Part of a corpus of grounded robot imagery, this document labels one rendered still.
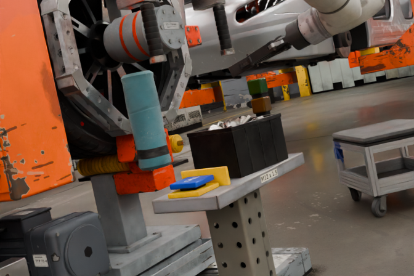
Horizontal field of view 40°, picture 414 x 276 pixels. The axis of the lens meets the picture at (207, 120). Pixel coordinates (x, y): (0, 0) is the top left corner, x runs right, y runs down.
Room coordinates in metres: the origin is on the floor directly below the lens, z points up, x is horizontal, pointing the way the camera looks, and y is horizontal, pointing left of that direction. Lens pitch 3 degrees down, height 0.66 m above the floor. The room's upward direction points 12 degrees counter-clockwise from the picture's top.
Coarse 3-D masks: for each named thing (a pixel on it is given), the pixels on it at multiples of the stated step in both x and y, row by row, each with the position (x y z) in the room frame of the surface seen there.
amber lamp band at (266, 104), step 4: (268, 96) 1.49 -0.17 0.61; (252, 100) 1.48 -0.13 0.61; (256, 100) 1.47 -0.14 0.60; (260, 100) 1.47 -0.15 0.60; (264, 100) 1.47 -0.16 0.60; (268, 100) 1.48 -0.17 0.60; (252, 104) 1.48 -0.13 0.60; (256, 104) 1.47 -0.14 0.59; (260, 104) 1.47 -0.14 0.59; (264, 104) 1.46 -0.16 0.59; (268, 104) 1.48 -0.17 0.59; (256, 108) 1.48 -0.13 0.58; (260, 108) 1.47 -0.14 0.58; (264, 108) 1.46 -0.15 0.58; (268, 108) 1.47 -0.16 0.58; (256, 112) 1.48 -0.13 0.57; (260, 112) 1.47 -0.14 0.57; (264, 112) 1.47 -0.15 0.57
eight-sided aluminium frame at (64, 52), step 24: (48, 0) 1.47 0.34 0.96; (168, 0) 1.85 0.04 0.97; (48, 24) 1.47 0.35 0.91; (72, 48) 1.47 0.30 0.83; (72, 72) 1.45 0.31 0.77; (72, 96) 1.49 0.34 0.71; (96, 96) 1.51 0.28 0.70; (168, 96) 1.83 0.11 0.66; (96, 120) 1.56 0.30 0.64; (120, 120) 1.57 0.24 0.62; (168, 120) 1.74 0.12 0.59
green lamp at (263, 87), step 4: (252, 80) 1.47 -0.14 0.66; (256, 80) 1.47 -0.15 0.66; (260, 80) 1.46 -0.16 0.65; (264, 80) 1.48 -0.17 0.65; (248, 84) 1.48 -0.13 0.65; (252, 84) 1.47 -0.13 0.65; (256, 84) 1.47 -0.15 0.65; (260, 84) 1.46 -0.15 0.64; (264, 84) 1.48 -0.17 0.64; (248, 88) 1.48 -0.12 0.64; (252, 88) 1.48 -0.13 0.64; (256, 88) 1.47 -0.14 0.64; (260, 88) 1.46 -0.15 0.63; (264, 88) 1.48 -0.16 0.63; (252, 92) 1.48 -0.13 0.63; (256, 92) 1.47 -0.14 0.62; (260, 92) 1.46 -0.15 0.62; (264, 92) 1.48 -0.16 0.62
